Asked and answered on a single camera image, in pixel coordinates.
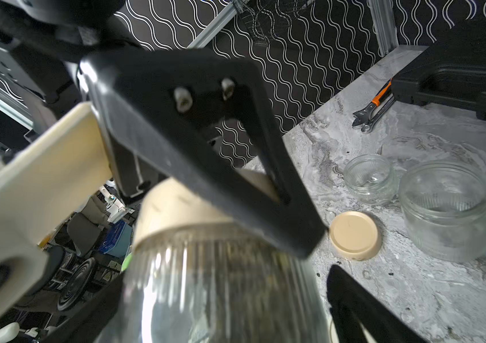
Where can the tan jar lid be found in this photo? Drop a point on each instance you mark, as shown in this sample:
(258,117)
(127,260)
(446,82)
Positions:
(355,236)

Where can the cream lid of back jar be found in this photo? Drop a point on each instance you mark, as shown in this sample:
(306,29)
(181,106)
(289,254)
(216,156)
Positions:
(170,210)

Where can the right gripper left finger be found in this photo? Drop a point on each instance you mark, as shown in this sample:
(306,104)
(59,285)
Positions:
(92,318)

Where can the jar with cream lid front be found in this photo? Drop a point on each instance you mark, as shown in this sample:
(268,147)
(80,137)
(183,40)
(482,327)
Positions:
(444,208)

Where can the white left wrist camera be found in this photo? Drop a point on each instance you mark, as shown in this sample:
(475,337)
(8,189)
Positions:
(40,188)

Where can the jar with cream lid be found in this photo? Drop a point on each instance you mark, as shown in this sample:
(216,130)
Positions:
(216,284)
(444,208)

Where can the black plastic tool case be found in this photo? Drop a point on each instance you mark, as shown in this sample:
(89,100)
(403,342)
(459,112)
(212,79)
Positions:
(450,72)

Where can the glass jar with tea leaves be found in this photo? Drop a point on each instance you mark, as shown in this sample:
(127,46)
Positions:
(371,179)

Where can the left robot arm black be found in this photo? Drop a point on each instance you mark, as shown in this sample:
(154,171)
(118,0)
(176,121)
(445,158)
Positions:
(43,42)

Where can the jar with cream lid back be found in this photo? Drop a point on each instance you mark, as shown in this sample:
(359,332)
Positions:
(216,284)

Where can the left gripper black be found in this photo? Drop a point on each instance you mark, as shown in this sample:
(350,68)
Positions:
(157,113)

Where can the orange handled wrench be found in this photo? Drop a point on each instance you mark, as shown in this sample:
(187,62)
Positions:
(368,117)

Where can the black wire basket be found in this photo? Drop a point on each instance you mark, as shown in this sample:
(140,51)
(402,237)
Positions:
(270,19)

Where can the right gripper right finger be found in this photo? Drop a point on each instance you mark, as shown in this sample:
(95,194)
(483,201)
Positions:
(355,312)

